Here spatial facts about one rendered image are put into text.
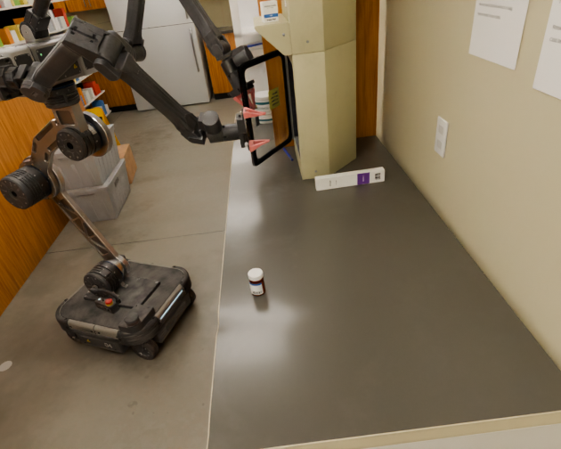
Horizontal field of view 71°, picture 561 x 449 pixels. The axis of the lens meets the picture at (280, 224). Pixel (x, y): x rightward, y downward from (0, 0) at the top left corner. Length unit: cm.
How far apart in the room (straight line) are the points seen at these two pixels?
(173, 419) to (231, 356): 114
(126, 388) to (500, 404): 176
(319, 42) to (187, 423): 166
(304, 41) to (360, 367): 103
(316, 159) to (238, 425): 104
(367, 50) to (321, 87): 45
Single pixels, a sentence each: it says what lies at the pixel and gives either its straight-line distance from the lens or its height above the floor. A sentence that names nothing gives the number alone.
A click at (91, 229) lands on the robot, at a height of 58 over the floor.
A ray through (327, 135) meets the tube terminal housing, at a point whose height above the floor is 111.
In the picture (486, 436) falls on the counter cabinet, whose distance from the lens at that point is 92.
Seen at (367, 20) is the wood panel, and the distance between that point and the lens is 186.
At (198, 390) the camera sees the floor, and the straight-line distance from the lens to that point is 210.
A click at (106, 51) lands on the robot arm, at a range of 121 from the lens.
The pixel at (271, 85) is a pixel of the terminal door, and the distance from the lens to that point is 168.
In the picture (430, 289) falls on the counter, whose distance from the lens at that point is 108.
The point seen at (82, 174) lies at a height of 45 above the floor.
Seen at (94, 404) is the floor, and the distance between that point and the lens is 227.
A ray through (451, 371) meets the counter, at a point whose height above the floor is 94.
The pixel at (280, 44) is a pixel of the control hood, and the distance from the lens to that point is 144.
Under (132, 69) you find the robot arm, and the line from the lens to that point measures 124.
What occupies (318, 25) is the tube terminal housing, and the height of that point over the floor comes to 149.
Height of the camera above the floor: 166
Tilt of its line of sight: 33 degrees down
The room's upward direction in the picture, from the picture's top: 7 degrees counter-clockwise
